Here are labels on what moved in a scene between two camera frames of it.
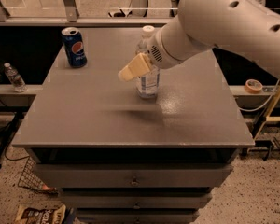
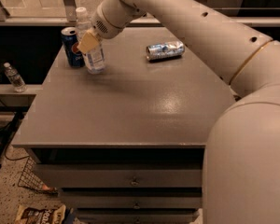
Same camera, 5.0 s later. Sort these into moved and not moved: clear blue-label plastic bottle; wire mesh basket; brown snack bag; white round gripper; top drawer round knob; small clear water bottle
Moved: white round gripper; clear blue-label plastic bottle
Not moved: small clear water bottle; wire mesh basket; brown snack bag; top drawer round knob
